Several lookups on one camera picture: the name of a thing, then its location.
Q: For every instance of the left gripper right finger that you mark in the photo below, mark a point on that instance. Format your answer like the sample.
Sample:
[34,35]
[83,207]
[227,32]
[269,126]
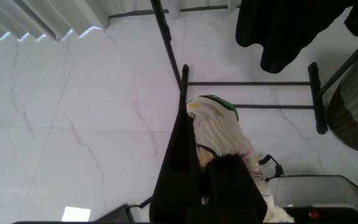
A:
[235,186]

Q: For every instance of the white laundry basket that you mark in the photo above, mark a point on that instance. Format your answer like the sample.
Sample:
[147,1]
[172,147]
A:
[353,109]

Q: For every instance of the black T-shirt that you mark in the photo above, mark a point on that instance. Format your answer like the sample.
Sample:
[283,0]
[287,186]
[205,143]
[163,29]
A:
[284,28]

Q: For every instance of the black clothes rack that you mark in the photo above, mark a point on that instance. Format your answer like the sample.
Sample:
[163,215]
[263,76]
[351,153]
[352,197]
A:
[317,99]

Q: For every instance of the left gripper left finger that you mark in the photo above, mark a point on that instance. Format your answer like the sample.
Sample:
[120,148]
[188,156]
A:
[179,174]

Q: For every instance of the white curtain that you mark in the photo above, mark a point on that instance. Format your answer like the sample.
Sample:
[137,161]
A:
[57,15]

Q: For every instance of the cream printed garment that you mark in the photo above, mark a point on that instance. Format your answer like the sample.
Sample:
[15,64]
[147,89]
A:
[219,133]

